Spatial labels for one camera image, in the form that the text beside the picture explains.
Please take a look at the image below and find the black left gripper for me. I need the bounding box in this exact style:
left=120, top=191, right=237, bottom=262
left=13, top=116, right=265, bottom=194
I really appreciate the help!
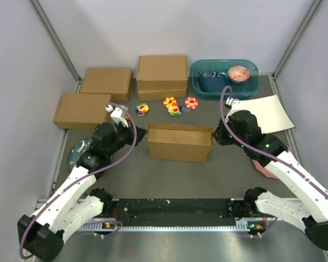
left=107, top=118, right=149, bottom=156

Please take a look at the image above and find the brown cardboard box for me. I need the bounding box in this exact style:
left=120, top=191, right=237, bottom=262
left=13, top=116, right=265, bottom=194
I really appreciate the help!
left=147, top=123, right=213, bottom=163

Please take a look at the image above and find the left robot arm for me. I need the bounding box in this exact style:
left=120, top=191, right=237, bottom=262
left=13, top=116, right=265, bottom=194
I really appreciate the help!
left=17, top=123, right=147, bottom=261

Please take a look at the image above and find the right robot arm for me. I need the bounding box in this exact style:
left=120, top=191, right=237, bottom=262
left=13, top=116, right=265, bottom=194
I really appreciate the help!
left=213, top=110, right=328, bottom=251

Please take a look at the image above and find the folded cardboard box back left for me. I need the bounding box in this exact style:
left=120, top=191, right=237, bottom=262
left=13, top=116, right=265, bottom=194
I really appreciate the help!
left=80, top=67, right=133, bottom=102

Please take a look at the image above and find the folded cardboard box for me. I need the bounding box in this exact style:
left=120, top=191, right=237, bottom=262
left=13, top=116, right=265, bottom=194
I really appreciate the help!
left=54, top=93, right=112, bottom=130
left=80, top=67, right=133, bottom=102

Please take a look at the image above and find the folded cardboard box front left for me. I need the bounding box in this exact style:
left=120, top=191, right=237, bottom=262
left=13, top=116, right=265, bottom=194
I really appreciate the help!
left=54, top=93, right=112, bottom=130

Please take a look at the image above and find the stacked cardboard box top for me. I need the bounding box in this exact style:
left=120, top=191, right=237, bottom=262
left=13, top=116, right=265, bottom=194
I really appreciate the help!
left=137, top=55, right=188, bottom=90

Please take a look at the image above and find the blue flower plush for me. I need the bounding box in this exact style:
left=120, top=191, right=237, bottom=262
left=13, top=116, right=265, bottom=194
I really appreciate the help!
left=135, top=103, right=149, bottom=116

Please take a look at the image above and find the pink flower plush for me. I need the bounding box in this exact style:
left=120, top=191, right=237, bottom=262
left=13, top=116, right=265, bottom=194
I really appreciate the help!
left=185, top=97, right=199, bottom=110

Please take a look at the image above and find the pink dotted plate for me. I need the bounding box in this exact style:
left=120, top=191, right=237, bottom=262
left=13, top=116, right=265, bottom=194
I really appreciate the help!
left=251, top=144, right=293, bottom=180

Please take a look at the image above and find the white square plate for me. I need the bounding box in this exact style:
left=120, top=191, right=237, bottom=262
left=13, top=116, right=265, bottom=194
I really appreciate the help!
left=237, top=95, right=295, bottom=134

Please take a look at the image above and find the orange flower plush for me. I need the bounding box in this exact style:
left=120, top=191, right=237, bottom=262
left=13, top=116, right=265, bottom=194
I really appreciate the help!
left=163, top=97, right=177, bottom=108

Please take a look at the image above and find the rainbow flower plush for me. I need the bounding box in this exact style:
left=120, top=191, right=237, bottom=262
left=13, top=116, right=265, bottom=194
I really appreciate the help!
left=168, top=103, right=190, bottom=117

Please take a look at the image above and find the blue patterned bowl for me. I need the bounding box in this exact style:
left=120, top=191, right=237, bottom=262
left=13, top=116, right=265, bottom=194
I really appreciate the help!
left=198, top=71, right=229, bottom=93

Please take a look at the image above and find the blue round plate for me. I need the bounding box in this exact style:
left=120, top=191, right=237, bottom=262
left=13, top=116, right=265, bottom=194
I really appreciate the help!
left=67, top=138, right=92, bottom=171

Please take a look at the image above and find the teal plastic bin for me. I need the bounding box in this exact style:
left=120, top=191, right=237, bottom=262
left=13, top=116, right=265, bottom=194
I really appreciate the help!
left=189, top=59, right=262, bottom=100

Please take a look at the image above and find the red patterned bowl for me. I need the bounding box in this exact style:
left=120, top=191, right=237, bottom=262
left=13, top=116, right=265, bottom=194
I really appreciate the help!
left=227, top=65, right=250, bottom=84

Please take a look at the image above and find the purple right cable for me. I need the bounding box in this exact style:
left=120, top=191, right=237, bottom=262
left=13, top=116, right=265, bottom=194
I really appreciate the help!
left=220, top=86, right=328, bottom=237

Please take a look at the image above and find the purple cable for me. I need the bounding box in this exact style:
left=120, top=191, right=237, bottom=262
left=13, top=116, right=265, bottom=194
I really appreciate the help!
left=220, top=86, right=328, bottom=237
left=19, top=103, right=139, bottom=260

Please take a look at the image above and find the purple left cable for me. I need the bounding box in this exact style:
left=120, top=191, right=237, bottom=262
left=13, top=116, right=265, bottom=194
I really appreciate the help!
left=19, top=103, right=139, bottom=260

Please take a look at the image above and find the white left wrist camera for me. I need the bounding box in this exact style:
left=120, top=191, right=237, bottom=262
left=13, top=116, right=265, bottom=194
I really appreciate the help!
left=105, top=105, right=128, bottom=128

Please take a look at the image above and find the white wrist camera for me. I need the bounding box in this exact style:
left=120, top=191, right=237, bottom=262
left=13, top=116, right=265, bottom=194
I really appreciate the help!
left=105, top=105, right=128, bottom=128
left=225, top=98, right=245, bottom=121

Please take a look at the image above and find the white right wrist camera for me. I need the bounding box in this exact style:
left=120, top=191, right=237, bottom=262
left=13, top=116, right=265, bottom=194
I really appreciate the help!
left=225, top=98, right=245, bottom=121

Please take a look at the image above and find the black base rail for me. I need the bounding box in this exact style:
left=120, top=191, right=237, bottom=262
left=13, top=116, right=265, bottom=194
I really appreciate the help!
left=97, top=198, right=263, bottom=227

